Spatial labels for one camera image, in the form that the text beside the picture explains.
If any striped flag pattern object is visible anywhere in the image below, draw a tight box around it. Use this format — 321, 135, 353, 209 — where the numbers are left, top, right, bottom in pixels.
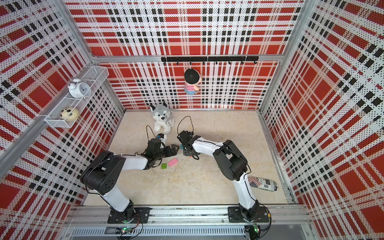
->
248, 176, 278, 192

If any light pink block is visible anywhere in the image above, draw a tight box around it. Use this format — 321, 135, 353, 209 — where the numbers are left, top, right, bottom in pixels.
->
168, 158, 179, 167

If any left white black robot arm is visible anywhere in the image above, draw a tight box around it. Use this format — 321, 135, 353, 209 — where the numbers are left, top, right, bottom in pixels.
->
80, 139, 180, 220

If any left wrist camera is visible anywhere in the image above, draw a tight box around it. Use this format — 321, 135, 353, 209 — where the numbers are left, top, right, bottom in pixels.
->
157, 133, 167, 145

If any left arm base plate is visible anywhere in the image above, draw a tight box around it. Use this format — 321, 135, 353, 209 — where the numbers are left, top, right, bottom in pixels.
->
107, 207, 151, 224

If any white alarm clock on shelf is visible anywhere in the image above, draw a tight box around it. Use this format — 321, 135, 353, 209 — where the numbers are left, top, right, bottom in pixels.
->
68, 79, 91, 99

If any black hook rail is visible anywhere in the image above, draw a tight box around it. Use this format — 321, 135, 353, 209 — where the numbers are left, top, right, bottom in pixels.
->
161, 56, 259, 64

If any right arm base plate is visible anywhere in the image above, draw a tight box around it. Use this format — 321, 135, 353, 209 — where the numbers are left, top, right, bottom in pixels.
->
228, 206, 270, 223

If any hanging doll with black hat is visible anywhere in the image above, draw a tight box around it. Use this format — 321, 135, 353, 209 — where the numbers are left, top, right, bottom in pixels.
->
184, 69, 202, 96

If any left green circuit board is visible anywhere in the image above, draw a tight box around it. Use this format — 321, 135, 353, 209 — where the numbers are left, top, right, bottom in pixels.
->
116, 227, 134, 235

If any husky plush toy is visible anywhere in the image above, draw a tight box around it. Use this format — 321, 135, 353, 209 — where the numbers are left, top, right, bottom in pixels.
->
150, 103, 175, 135

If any cream panda ball toy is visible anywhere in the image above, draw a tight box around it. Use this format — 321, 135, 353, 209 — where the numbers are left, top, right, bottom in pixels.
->
60, 107, 80, 122

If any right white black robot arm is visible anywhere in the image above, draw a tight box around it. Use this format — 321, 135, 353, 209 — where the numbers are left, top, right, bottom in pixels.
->
178, 131, 260, 217

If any white wire wall shelf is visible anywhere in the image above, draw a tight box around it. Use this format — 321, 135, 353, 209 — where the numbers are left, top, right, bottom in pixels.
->
45, 66, 109, 128

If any aluminium front rail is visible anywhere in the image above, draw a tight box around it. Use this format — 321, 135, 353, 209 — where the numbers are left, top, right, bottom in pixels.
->
59, 205, 318, 240

